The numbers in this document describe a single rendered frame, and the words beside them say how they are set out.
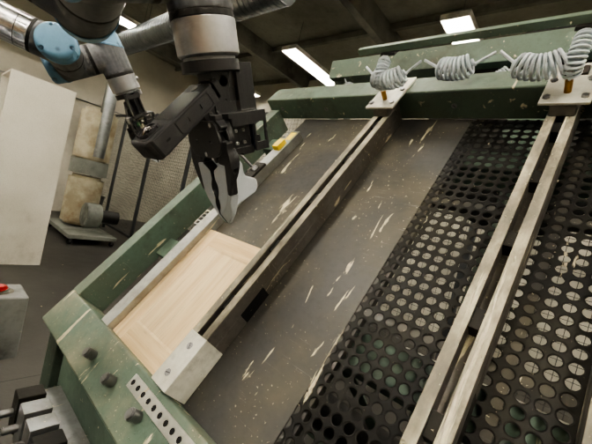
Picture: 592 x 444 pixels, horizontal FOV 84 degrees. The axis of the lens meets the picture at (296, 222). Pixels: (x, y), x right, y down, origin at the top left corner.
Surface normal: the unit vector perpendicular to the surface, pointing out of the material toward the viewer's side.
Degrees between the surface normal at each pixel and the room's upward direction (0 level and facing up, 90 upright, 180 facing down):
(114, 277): 90
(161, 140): 90
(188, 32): 114
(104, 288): 90
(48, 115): 90
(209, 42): 103
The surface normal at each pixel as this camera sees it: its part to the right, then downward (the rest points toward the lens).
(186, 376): 0.73, 0.20
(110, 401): -0.37, -0.69
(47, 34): 0.42, 0.14
